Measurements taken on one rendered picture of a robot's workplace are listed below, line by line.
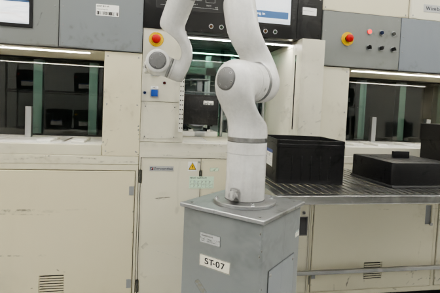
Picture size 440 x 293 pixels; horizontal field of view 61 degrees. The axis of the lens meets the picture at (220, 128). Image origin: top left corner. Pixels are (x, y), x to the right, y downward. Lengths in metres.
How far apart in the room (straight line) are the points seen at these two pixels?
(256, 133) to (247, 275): 0.39
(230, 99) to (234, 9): 0.27
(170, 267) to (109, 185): 0.50
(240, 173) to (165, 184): 0.78
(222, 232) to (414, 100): 2.04
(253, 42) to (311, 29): 0.88
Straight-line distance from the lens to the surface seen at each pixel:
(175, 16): 1.34
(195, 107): 2.22
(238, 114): 1.07
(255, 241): 1.02
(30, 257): 1.98
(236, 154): 1.09
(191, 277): 1.18
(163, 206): 1.85
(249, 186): 1.10
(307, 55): 1.91
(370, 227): 2.23
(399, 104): 2.78
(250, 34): 1.14
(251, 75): 1.04
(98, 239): 1.90
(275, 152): 1.48
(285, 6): 1.96
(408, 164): 1.64
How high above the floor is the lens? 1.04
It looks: 3 degrees down
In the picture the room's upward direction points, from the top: 2 degrees clockwise
